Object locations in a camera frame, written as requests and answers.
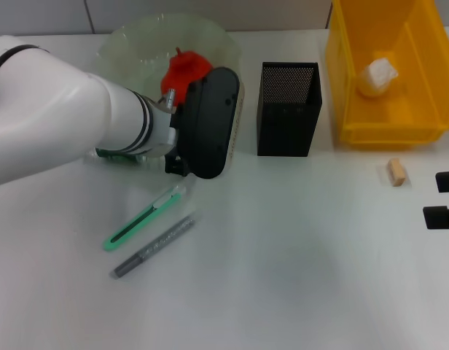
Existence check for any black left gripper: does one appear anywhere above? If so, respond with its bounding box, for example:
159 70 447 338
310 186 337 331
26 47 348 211
164 155 191 179

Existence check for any small tan wooden block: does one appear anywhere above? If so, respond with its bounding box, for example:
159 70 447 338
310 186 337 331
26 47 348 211
386 158 407 187

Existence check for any clear water bottle green label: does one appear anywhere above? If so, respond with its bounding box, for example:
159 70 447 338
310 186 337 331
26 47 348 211
82 147 169 171

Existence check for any green utility knife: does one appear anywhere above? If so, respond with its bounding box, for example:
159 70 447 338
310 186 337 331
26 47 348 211
101 184 189 252

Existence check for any red-orange fruit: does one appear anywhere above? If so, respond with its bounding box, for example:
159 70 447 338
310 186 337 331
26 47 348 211
160 46 214 106

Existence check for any white paper ball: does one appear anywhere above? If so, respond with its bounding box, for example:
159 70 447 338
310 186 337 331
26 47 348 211
357 58 399 98

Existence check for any grey marker pen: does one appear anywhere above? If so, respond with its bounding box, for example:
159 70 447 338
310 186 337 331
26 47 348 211
110 214 195 280

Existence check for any black mesh pen holder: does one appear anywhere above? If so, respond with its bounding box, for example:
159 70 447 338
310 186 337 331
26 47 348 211
256 61 323 158

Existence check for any translucent green glass fruit plate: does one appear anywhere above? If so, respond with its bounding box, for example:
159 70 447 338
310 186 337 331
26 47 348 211
95 12 243 110

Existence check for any yellow plastic bin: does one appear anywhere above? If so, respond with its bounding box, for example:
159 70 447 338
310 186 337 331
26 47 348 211
325 0 449 149

